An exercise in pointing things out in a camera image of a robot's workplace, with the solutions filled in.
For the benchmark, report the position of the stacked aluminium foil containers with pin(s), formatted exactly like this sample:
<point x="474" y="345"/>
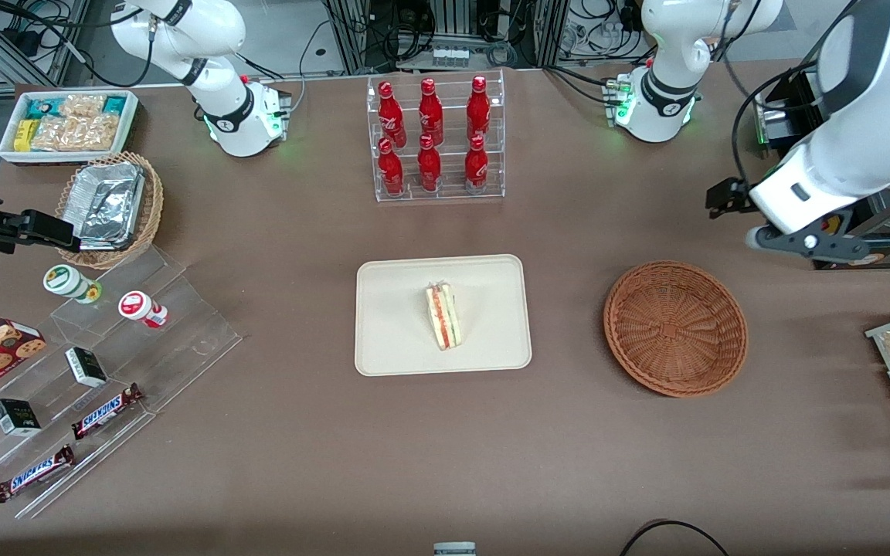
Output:
<point x="105" y="205"/>

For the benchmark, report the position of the red cola bottle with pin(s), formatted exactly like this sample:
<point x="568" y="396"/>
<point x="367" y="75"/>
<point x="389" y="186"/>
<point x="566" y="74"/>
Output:
<point x="478" y="108"/>
<point x="430" y="112"/>
<point x="476" y="164"/>
<point x="429" y="166"/>
<point x="391" y="116"/>
<point x="391" y="170"/>

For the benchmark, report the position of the brown wicker basket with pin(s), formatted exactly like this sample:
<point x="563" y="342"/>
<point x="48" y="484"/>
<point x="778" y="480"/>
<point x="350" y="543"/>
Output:
<point x="677" y="328"/>

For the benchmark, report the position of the white plastic snack bin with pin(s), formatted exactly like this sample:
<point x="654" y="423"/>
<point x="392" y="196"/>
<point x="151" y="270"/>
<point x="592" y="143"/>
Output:
<point x="8" y="150"/>

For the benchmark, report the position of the black equipment rack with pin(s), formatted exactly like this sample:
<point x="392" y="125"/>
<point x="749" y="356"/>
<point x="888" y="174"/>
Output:
<point x="789" y="108"/>

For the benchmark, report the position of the green lid yogurt cup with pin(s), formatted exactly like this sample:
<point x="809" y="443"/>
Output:
<point x="66" y="280"/>

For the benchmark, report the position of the clear acrylic bottle rack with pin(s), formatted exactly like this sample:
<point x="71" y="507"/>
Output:
<point x="451" y="189"/>

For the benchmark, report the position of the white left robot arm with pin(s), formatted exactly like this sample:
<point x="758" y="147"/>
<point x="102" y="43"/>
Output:
<point x="862" y="154"/>

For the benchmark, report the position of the red lid yogurt cup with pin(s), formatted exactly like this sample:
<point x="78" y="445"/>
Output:
<point x="136" y="305"/>

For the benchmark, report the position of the teal snack packet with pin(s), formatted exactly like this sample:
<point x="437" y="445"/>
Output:
<point x="42" y="107"/>
<point x="114" y="105"/>

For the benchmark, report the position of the small yellow snack box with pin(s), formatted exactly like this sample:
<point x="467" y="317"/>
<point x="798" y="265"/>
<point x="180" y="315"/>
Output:
<point x="25" y="135"/>

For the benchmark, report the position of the beige plastic tray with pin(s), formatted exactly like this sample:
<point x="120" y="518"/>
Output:
<point x="391" y="324"/>

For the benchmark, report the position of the clear rice cracker bag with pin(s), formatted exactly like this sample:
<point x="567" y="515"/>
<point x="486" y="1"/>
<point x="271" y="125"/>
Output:
<point x="74" y="133"/>
<point x="82" y="105"/>

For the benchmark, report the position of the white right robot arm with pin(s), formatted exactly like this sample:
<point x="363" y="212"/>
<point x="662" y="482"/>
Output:
<point x="221" y="116"/>

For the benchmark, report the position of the light tan wicker basket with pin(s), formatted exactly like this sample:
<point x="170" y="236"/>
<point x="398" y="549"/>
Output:
<point x="153" y="208"/>

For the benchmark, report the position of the small grey device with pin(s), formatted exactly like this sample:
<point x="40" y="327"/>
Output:
<point x="454" y="549"/>

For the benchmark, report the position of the small black carton box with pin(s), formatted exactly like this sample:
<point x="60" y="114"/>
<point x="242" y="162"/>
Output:
<point x="16" y="418"/>
<point x="86" y="367"/>

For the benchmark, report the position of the aluminium profile frame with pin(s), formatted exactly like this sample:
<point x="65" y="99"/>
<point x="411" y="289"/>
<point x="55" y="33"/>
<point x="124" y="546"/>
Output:
<point x="352" y="35"/>

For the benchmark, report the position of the clear acrylic step shelf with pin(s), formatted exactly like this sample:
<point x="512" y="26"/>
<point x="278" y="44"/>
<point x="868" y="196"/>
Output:
<point x="182" y="332"/>

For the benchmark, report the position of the Snickers chocolate bar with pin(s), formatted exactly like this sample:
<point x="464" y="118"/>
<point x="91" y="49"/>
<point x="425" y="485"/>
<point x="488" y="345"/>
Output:
<point x="105" y="411"/>
<point x="34" y="473"/>

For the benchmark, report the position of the triangular sandwich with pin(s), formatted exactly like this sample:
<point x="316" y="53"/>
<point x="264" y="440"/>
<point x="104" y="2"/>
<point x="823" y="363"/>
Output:
<point x="445" y="316"/>

